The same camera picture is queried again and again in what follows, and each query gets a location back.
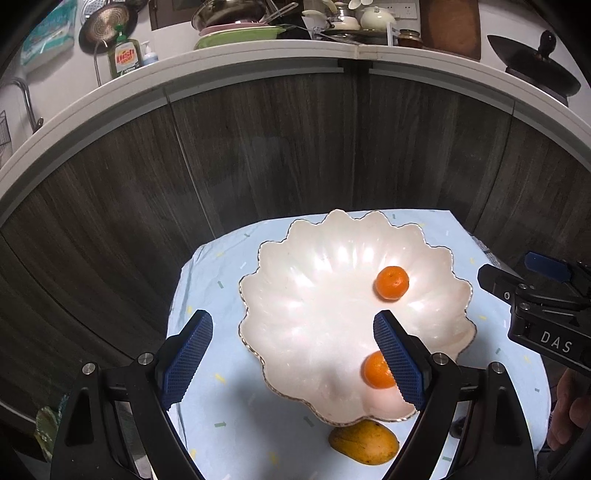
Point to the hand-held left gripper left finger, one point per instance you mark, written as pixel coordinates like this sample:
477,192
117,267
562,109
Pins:
189,355

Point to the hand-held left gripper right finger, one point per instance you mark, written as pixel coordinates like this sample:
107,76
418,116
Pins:
397,360

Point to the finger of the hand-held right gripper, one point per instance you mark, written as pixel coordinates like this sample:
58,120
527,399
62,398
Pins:
494,279
547,266

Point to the yellow mango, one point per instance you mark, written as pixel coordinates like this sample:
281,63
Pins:
364,443

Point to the white scalloped shell bowl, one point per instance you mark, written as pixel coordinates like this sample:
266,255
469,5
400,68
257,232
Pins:
314,295

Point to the person's right hand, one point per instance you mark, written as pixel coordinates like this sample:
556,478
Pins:
568,415

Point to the orange tangerine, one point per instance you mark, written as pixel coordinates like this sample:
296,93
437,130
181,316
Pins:
391,284
375,371

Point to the dark wood cabinet door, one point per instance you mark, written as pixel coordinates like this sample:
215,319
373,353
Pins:
429,147
92,207
268,152
545,207

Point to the light blue patterned tablecloth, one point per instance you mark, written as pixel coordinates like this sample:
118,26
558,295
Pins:
231,406

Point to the yellow green plastic bag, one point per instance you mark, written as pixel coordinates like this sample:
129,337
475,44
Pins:
46,427

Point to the black wok lid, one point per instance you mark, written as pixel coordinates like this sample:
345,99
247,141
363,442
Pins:
535,60

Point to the small brown jar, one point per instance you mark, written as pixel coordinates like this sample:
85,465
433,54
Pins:
408,39

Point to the wooden cutting board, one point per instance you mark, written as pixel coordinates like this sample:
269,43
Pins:
450,25

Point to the cream teapot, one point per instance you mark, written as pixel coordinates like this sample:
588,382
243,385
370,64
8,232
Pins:
378,16

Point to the white lidded pot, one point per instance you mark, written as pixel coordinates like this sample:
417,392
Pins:
344,21

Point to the steel kitchen faucet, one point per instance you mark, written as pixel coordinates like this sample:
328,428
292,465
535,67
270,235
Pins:
28,101

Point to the white pump bottle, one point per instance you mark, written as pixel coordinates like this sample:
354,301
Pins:
148,55

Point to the green dish soap bottle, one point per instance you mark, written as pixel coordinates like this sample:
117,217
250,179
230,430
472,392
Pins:
123,55

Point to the white kitchen countertop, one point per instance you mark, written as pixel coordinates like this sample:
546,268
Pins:
277,51

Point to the green plate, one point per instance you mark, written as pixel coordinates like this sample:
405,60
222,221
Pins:
240,38

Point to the pink plate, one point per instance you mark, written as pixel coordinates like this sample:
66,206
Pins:
217,30

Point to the hanging frying pan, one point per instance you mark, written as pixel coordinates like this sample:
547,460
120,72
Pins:
104,30

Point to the steel cooking pan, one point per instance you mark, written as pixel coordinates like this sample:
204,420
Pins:
231,11

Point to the blue tissue packet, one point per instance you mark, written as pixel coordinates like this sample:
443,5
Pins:
46,34

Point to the white wall socket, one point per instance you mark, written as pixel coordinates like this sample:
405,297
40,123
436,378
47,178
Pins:
401,9

